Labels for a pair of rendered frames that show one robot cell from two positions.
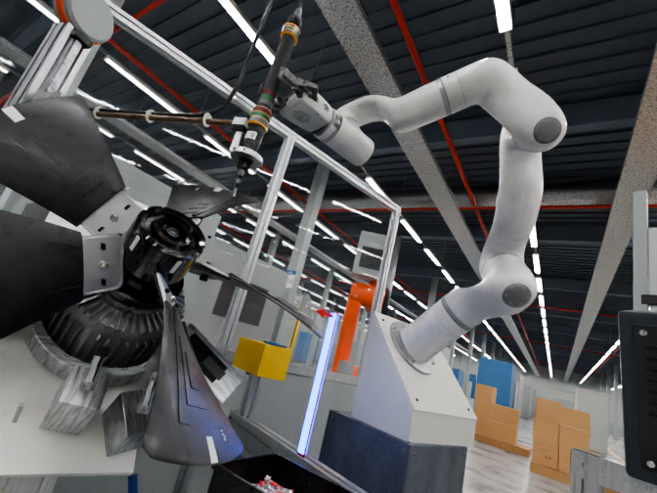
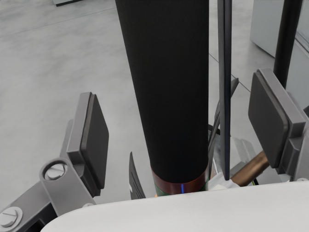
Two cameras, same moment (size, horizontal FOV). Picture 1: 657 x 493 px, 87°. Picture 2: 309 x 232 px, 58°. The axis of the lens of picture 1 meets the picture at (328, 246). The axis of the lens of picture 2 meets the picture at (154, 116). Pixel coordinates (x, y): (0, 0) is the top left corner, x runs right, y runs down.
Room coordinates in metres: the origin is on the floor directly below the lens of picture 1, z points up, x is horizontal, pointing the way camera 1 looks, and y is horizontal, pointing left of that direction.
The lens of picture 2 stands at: (0.74, 0.13, 1.73)
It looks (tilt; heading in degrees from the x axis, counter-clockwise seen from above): 42 degrees down; 131
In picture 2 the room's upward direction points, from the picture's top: 10 degrees counter-clockwise
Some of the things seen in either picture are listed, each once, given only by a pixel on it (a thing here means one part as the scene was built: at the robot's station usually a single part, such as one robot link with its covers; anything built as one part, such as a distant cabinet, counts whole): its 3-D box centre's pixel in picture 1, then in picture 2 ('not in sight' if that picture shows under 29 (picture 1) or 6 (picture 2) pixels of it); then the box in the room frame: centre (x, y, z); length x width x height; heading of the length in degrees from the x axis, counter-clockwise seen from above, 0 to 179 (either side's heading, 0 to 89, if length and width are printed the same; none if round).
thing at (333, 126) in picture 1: (327, 124); not in sight; (0.78, 0.08, 1.64); 0.09 x 0.03 x 0.08; 38
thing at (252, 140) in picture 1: (273, 83); not in sight; (0.68, 0.22, 1.64); 0.04 x 0.04 x 0.46
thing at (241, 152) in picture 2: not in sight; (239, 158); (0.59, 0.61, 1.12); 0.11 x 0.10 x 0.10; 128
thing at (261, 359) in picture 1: (261, 360); not in sight; (1.13, 0.11, 1.02); 0.16 x 0.10 x 0.11; 38
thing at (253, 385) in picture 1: (251, 394); not in sight; (1.13, 0.11, 0.92); 0.03 x 0.03 x 0.12; 38
